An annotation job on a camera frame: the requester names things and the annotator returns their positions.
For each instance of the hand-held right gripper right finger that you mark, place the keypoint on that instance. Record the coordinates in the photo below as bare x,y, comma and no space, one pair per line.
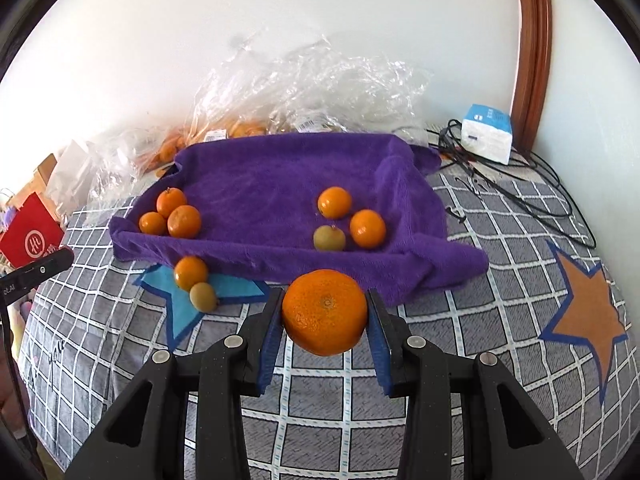
378,355

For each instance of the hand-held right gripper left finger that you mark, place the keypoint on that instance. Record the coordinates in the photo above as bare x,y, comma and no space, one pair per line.
270,345

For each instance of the large orange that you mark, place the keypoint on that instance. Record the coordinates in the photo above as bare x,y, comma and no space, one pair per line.
325,312

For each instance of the olive green round fruit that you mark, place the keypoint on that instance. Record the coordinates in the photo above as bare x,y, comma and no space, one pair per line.
329,238
203,296

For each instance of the small orange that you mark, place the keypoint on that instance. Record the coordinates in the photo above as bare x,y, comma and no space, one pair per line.
152,223

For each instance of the round orange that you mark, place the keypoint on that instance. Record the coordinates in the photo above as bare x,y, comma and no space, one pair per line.
334,202
367,228
184,221

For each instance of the orange with green stem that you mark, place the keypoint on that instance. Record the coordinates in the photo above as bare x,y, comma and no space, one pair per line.
171,201

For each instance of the purple towel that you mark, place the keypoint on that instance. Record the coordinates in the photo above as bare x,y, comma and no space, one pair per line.
260,190

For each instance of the red paper bag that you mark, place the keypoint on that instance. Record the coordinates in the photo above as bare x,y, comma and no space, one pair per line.
30,235

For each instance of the brown cardboard box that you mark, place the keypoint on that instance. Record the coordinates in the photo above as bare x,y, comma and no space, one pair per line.
44,172

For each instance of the oval orange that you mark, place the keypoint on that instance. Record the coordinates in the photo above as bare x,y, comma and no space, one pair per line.
190,272

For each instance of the crumpled clear plastic bag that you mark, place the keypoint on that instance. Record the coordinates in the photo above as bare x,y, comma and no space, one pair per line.
120,170

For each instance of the grey checkered bedsheet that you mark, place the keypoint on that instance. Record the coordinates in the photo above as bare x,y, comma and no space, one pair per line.
500,285

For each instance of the pile of bagged oranges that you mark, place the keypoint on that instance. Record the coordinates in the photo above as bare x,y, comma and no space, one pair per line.
170,150

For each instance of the white and blue box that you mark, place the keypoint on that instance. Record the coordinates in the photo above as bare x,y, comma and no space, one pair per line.
487,132

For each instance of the clear plastic bag of oranges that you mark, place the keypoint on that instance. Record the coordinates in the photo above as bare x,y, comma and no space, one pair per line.
240,90

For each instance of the brown wooden door frame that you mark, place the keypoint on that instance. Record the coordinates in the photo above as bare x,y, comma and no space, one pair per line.
532,60

